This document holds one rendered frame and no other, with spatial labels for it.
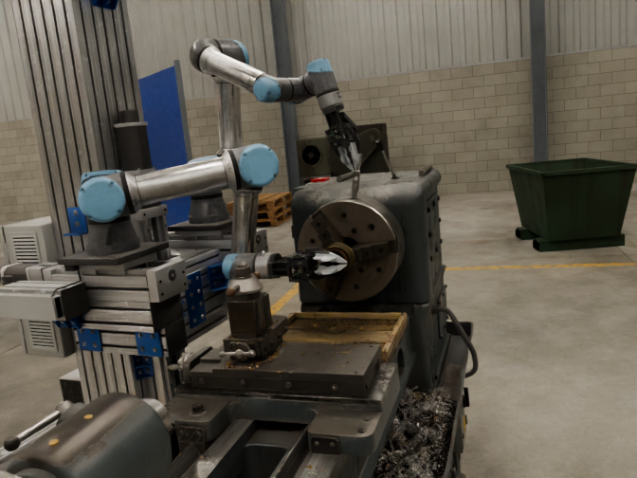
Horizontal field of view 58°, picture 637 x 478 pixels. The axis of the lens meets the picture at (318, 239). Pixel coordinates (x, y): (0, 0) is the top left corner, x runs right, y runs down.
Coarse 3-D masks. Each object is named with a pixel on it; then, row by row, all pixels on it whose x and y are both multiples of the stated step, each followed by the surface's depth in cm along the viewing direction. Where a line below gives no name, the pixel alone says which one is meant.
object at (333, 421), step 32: (384, 384) 119; (192, 416) 116; (224, 416) 119; (256, 416) 121; (288, 416) 119; (320, 416) 113; (352, 416) 111; (384, 416) 113; (320, 448) 106; (352, 448) 105
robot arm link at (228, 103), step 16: (224, 48) 203; (240, 48) 209; (224, 80) 209; (224, 96) 211; (224, 112) 212; (240, 112) 215; (224, 128) 214; (240, 128) 216; (224, 144) 215; (240, 144) 217
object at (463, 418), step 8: (432, 304) 201; (432, 312) 200; (448, 312) 200; (456, 320) 201; (464, 336) 204; (472, 344) 207; (472, 352) 208; (472, 368) 214; (464, 392) 226; (464, 400) 226; (464, 416) 236; (464, 424) 234; (456, 432) 221; (464, 432) 232; (456, 440) 222; (456, 448) 222; (456, 456) 228; (456, 464) 228; (456, 472) 218
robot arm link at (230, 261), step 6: (228, 258) 167; (234, 258) 166; (240, 258) 166; (246, 258) 165; (252, 258) 164; (222, 264) 167; (228, 264) 166; (234, 264) 165; (252, 264) 164; (222, 270) 167; (228, 270) 166; (234, 270) 166; (252, 270) 164; (228, 276) 167
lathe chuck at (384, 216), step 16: (320, 208) 175; (336, 208) 174; (352, 208) 172; (368, 208) 171; (304, 224) 178; (336, 224) 175; (352, 224) 173; (368, 224) 172; (384, 224) 170; (304, 240) 179; (368, 240) 173; (384, 240) 171; (400, 240) 176; (400, 256) 176; (352, 272) 176; (368, 272) 175; (384, 272) 173; (320, 288) 180; (352, 288) 177; (368, 288) 176
